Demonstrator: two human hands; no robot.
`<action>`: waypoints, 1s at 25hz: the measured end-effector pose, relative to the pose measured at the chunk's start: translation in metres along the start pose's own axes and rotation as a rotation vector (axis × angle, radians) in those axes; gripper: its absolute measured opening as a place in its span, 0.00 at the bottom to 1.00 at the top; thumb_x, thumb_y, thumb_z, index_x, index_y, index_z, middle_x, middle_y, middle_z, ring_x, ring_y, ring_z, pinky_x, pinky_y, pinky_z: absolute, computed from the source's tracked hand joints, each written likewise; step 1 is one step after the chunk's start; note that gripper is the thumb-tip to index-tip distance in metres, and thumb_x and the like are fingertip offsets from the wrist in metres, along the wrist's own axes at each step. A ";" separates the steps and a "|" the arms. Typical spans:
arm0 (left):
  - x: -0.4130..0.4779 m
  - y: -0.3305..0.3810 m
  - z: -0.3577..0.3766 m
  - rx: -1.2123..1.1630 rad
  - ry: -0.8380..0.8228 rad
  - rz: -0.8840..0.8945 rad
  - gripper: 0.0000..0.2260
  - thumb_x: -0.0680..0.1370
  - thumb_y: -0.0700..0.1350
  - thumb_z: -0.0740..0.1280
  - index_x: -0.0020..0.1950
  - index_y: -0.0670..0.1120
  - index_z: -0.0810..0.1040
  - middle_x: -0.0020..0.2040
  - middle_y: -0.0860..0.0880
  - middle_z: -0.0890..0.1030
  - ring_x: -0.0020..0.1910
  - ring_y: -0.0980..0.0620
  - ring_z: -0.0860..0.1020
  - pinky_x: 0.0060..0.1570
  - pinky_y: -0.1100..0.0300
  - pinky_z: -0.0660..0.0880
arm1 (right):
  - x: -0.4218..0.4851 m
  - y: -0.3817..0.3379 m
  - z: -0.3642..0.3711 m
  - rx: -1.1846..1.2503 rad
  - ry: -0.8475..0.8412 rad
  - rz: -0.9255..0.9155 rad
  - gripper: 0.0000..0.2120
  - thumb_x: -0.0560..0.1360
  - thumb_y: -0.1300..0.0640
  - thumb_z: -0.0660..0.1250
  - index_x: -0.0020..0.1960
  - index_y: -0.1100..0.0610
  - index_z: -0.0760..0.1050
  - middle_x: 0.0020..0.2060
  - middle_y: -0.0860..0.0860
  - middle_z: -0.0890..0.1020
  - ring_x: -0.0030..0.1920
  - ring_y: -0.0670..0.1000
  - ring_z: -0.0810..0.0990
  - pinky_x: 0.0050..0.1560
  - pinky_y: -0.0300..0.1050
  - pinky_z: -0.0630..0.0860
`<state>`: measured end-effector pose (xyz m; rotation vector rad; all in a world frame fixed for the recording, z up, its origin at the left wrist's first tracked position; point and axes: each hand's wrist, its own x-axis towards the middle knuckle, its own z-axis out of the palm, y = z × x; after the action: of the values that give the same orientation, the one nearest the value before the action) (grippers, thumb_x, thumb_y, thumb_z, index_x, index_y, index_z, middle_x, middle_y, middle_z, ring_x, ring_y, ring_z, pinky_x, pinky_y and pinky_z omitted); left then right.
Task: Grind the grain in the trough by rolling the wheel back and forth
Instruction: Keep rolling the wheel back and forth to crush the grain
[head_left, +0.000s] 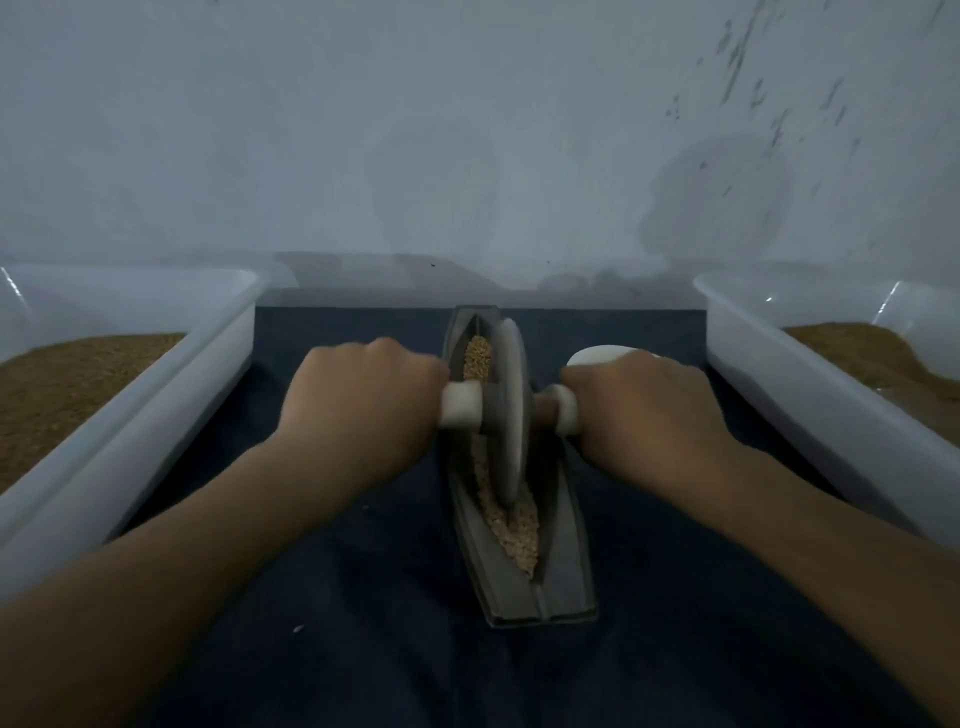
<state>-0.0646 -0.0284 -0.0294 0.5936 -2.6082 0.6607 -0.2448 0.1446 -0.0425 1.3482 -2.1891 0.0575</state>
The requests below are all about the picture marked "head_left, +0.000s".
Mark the person's right hand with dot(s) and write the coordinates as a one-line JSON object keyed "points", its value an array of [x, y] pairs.
{"points": [[653, 420]]}

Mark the person's left hand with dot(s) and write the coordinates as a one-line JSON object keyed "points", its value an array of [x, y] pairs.
{"points": [[360, 408]]}

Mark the white plastic tray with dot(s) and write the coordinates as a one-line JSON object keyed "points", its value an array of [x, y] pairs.
{"points": [[803, 398], [135, 405]]}

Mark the small ground grain portion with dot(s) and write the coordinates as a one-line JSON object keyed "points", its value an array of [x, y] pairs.
{"points": [[518, 533]]}

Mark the boat-shaped metal grinding trough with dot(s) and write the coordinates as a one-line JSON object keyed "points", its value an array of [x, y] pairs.
{"points": [[567, 585]]}

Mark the person's left forearm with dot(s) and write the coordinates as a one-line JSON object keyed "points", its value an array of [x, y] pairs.
{"points": [[150, 600]]}

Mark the person's right forearm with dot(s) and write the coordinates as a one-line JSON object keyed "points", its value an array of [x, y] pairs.
{"points": [[848, 578]]}

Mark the white round plate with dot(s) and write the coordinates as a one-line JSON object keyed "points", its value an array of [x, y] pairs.
{"points": [[597, 356]]}

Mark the dark blue tablecloth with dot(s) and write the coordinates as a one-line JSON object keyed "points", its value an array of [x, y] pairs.
{"points": [[375, 645]]}

